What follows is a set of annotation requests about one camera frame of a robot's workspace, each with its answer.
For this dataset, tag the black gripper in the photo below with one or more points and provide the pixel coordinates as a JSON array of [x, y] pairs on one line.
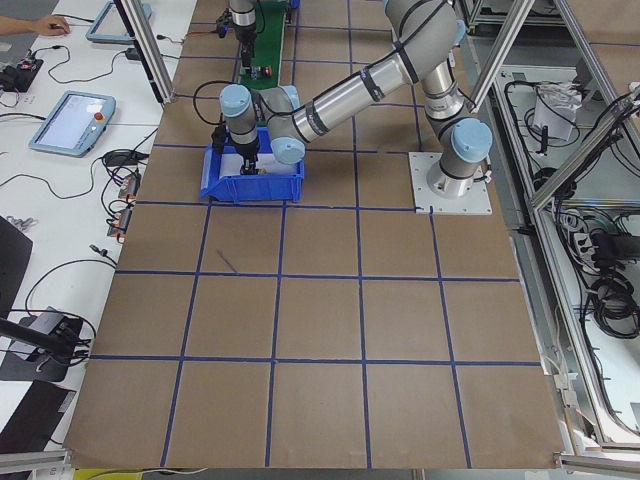
[[247, 151], [245, 46]]

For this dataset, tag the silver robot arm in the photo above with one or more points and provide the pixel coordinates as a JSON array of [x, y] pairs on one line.
[[425, 32], [243, 16]]

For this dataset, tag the person hand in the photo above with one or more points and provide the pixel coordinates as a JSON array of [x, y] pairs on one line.
[[52, 25]]

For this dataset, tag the white foam pad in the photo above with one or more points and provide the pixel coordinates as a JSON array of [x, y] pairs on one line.
[[231, 163]]

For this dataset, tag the near blue plastic bin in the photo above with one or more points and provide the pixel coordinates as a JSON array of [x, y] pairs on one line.
[[237, 189]]

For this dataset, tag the green conveyor belt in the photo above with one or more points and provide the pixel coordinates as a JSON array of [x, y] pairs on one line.
[[271, 17]]

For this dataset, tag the black power adapter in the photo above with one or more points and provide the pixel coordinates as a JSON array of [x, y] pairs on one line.
[[132, 54]]

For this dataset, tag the far teach pendant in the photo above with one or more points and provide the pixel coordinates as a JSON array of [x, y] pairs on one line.
[[108, 27]]

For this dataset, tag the teach pendant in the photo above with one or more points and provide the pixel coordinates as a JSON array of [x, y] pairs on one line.
[[75, 124], [108, 27]]

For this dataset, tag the near teach pendant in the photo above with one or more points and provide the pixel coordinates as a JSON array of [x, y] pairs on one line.
[[75, 124]]

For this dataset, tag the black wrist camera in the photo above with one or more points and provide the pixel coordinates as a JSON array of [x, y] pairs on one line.
[[222, 25]]

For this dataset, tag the aluminium frame post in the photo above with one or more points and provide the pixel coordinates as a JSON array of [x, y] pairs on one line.
[[138, 27]]

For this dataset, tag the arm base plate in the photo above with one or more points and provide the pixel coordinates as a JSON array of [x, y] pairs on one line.
[[435, 193]]

